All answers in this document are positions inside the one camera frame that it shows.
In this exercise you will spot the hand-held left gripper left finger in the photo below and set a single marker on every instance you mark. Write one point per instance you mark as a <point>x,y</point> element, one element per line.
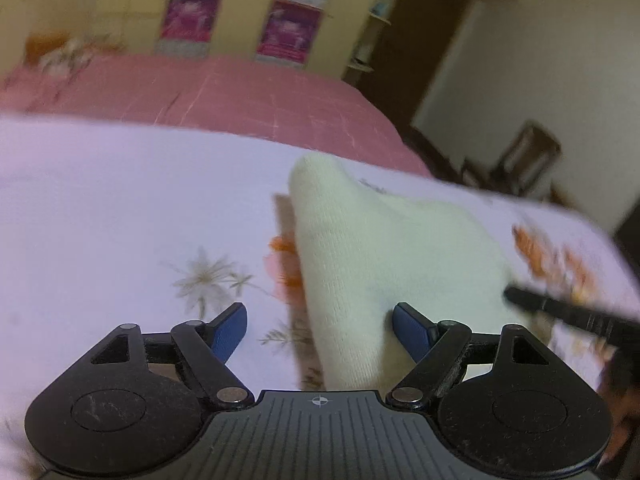
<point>230,330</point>

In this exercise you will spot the dark wooden chair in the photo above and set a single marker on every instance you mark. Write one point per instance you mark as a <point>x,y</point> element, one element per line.
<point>520,160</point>

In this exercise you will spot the pink quilted bedspread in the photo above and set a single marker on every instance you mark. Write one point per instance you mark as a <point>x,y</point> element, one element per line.
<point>225,95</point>

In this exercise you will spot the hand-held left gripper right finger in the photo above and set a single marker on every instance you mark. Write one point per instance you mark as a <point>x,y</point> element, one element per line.
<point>411,331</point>

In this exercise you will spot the light blue shelf item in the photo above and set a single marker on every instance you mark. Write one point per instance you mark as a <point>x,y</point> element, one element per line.
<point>382,7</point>

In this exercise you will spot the cream corner shelf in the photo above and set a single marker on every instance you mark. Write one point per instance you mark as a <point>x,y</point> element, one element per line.
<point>375,20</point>

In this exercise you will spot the cream knitted garment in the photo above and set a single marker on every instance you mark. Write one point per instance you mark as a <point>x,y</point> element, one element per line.
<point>375,250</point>

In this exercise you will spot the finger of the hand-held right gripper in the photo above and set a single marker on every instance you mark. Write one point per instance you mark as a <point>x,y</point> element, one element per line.
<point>560,307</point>

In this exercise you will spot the floral printed bed sheet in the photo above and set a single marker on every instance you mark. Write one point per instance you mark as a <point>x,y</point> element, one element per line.
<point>125,200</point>

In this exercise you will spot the dark brown wooden door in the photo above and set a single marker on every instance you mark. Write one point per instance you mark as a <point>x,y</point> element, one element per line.
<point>420,45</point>

